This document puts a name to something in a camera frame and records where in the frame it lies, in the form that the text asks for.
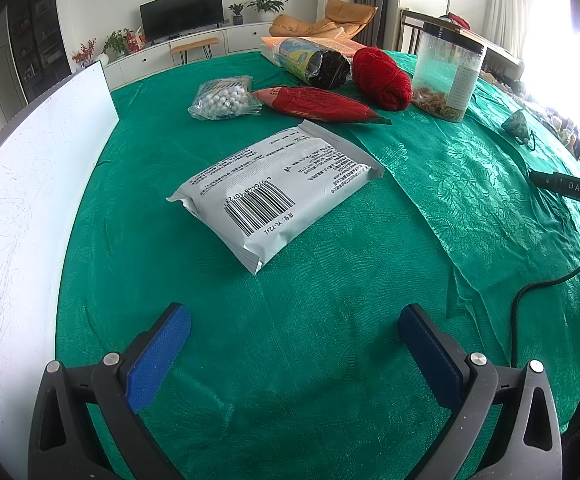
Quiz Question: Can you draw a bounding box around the black cable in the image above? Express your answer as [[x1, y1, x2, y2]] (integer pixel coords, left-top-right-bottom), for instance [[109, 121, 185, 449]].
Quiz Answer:
[[510, 220, 580, 369]]

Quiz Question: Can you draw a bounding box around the white board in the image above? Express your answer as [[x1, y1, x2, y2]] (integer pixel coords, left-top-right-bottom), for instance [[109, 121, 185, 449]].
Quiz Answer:
[[0, 60, 121, 466]]

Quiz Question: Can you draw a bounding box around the bag of white balls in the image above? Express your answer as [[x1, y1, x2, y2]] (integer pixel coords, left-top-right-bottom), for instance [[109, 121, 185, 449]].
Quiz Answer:
[[188, 75, 264, 122]]

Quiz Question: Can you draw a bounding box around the dark display cabinet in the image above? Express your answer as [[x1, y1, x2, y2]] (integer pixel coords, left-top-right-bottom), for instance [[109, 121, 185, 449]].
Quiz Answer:
[[7, 0, 74, 106]]

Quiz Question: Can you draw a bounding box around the orange flat box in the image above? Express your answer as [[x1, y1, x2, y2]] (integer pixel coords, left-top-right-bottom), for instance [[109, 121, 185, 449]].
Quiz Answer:
[[260, 35, 371, 68]]

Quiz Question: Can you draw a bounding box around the flat screen television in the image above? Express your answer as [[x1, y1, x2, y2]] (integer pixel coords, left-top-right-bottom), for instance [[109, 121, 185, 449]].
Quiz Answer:
[[139, 0, 225, 45]]

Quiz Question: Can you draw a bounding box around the group of bottles and toiletries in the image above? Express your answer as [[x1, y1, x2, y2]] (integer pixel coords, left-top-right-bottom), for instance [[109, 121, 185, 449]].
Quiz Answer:
[[520, 95, 580, 186]]

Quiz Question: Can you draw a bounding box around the wooden stool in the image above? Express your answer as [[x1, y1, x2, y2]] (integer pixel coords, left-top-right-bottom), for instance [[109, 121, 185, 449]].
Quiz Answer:
[[170, 36, 221, 66]]

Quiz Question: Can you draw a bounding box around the blue patterned packet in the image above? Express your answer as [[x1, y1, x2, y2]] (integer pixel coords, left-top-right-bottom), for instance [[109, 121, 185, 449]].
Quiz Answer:
[[275, 37, 331, 81]]

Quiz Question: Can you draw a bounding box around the clear jar with black lid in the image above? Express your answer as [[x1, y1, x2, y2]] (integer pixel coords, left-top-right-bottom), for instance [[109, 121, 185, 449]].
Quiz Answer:
[[410, 22, 487, 124]]

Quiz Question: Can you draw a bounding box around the green cup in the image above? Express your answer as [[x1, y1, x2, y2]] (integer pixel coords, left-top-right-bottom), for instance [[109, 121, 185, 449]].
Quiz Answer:
[[501, 109, 539, 149]]

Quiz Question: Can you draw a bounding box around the red flower vase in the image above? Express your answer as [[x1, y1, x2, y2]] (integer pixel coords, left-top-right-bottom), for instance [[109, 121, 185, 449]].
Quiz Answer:
[[71, 37, 98, 68]]

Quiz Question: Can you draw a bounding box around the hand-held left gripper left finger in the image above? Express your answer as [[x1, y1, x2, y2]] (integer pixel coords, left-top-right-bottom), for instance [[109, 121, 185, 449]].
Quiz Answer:
[[27, 302, 192, 480]]

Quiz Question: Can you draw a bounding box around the orange lounge chair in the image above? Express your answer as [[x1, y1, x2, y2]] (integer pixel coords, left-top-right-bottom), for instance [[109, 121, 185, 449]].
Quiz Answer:
[[270, 0, 379, 41]]

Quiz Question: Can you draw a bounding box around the white television cabinet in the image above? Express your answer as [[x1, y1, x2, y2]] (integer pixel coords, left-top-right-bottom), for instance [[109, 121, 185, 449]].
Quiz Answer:
[[101, 21, 276, 92]]

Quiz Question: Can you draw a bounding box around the red yarn ball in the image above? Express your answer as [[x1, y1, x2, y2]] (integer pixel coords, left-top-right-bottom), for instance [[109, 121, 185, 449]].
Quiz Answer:
[[352, 46, 414, 111]]

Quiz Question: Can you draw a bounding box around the grey curtain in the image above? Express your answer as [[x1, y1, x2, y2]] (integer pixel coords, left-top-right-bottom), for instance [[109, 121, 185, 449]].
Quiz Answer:
[[354, 0, 391, 51]]

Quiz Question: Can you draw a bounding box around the grey plastic packet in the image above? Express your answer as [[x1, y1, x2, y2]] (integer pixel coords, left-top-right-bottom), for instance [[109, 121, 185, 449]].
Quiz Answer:
[[166, 120, 386, 275]]

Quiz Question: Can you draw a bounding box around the black yarn ball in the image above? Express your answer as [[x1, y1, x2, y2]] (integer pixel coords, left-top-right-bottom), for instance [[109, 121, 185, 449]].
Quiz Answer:
[[307, 50, 355, 90]]

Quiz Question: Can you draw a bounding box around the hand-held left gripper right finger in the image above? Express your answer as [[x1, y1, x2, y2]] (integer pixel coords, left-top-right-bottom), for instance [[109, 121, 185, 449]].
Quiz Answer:
[[399, 304, 564, 480]]

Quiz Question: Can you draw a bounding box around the green patterned tablecloth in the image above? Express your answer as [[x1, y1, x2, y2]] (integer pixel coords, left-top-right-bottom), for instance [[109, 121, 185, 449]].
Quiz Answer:
[[55, 47, 580, 480]]

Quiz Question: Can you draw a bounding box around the green plant with red decorations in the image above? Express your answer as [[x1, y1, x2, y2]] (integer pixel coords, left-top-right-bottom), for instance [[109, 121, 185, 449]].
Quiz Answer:
[[102, 28, 144, 59]]

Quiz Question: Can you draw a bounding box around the large green potted plant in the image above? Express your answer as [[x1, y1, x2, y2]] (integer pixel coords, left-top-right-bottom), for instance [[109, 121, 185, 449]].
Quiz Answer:
[[246, 0, 289, 25]]

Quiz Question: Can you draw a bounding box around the red snack packet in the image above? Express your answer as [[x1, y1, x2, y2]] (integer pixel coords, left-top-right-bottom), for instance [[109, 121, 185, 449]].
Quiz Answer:
[[251, 86, 394, 126]]

